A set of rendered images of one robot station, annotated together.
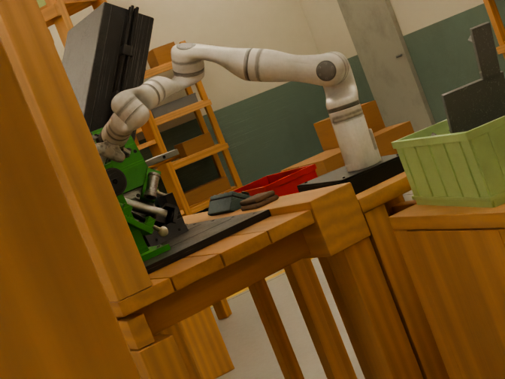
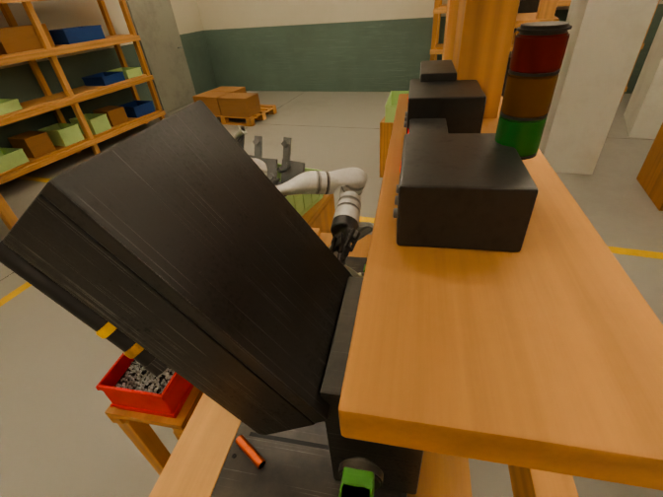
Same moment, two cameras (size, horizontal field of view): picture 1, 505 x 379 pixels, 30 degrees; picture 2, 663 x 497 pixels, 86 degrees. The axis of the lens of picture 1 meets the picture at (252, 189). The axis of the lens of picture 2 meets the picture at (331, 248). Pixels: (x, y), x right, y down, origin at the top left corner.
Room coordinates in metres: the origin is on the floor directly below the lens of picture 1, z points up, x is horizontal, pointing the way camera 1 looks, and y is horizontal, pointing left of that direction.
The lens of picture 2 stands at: (3.29, 0.87, 1.78)
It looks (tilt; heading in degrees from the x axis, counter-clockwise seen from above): 36 degrees down; 224
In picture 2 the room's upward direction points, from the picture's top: 5 degrees counter-clockwise
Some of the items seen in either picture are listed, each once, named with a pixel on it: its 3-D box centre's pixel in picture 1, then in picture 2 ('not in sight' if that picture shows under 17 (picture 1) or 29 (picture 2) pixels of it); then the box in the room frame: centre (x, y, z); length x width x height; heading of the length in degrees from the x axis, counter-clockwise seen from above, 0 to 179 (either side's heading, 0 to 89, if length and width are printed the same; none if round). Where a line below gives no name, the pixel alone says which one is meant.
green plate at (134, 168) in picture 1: (118, 158); not in sight; (2.84, 0.34, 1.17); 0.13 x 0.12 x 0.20; 30
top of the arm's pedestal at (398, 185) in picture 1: (372, 189); not in sight; (2.61, -0.31, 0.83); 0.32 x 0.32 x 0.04; 28
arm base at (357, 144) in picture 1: (353, 137); not in sight; (2.61, -0.31, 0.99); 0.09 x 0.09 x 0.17; 25
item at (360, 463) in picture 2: not in sight; (360, 471); (3.09, 0.70, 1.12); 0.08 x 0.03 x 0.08; 120
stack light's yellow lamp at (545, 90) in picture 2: not in sight; (528, 94); (2.83, 0.75, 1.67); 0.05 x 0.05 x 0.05
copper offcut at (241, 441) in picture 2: not in sight; (250, 451); (3.16, 0.42, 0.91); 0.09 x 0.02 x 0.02; 88
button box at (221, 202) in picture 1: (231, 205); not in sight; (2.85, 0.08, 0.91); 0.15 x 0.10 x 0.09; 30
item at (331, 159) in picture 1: (347, 152); not in sight; (9.29, -1.01, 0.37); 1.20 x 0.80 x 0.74; 119
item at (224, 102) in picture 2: not in sight; (235, 105); (-0.56, -4.92, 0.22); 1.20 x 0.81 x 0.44; 106
